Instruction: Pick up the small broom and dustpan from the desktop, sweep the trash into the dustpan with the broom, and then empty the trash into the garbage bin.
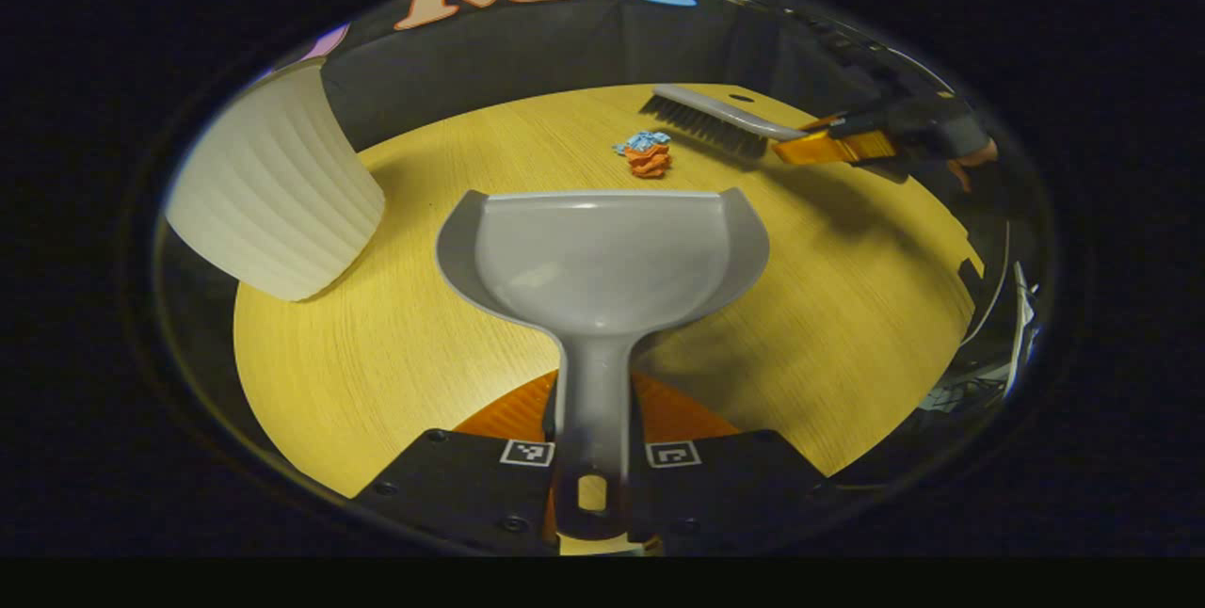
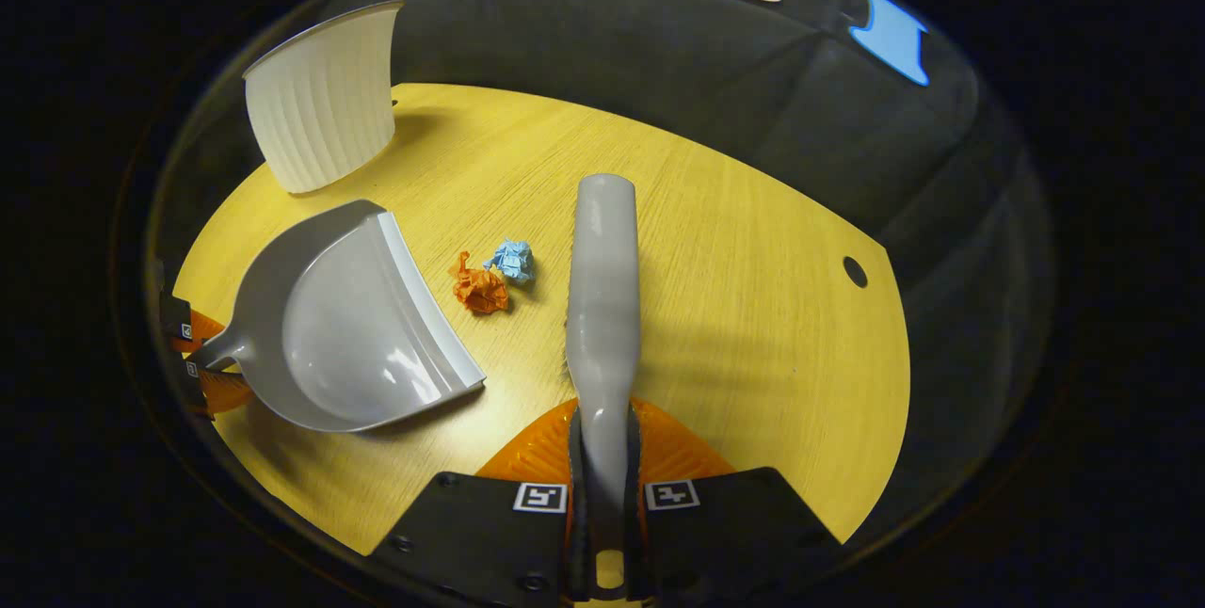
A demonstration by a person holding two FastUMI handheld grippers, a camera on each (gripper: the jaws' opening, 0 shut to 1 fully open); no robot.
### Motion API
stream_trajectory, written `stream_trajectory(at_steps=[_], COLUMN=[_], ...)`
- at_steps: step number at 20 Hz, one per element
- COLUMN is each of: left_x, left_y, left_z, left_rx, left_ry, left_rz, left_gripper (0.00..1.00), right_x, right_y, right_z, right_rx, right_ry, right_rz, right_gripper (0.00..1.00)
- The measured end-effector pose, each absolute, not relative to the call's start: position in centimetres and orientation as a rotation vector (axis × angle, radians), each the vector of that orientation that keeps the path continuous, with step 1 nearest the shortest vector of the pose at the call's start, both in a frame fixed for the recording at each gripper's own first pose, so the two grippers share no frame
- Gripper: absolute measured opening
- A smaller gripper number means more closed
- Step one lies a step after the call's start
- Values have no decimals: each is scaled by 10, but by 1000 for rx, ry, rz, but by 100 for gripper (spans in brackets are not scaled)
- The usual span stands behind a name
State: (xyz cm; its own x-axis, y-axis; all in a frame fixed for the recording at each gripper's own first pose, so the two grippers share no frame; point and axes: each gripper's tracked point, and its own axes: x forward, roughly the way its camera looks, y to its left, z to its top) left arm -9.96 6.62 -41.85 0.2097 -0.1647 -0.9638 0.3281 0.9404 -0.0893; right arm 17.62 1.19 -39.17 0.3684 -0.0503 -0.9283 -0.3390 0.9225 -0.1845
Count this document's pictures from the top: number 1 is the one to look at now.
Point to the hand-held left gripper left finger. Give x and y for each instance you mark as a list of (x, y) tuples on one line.
[(452, 486)]

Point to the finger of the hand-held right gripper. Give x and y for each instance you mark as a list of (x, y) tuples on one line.
[(838, 149), (861, 122)]

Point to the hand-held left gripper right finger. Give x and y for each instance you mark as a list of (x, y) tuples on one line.
[(734, 486)]

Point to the small grey broom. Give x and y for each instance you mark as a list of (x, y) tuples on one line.
[(725, 111)]

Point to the orange paper scrap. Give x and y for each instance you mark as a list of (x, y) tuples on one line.
[(650, 161)]

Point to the blue paper scrap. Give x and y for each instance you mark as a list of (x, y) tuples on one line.
[(645, 139)]

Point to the grey plastic dustpan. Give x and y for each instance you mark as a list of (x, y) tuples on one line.
[(602, 260)]

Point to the white ribbed garbage bin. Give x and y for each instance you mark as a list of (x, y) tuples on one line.
[(273, 184)]

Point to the wooden desktop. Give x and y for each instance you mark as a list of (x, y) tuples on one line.
[(847, 307)]

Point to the white curved frame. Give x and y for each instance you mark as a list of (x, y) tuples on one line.
[(1023, 326)]

